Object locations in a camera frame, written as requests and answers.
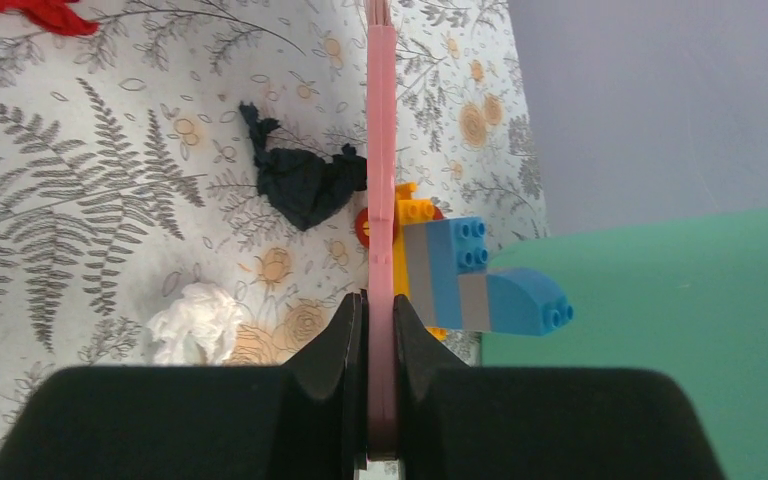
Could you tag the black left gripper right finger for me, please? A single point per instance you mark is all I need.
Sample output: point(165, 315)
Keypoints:
point(463, 422)

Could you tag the pink hand brush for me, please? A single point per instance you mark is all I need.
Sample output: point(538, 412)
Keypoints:
point(381, 113)

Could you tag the white paper scrap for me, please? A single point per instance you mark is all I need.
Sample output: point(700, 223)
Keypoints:
point(199, 328)

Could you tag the green trash bin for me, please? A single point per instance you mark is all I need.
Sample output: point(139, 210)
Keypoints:
point(688, 298)

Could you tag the floral table mat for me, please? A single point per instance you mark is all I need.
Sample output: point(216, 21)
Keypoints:
point(126, 174)

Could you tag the toy brick car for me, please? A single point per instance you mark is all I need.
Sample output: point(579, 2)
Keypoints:
point(442, 266)

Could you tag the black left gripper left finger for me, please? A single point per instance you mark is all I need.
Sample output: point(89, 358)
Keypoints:
point(302, 419)

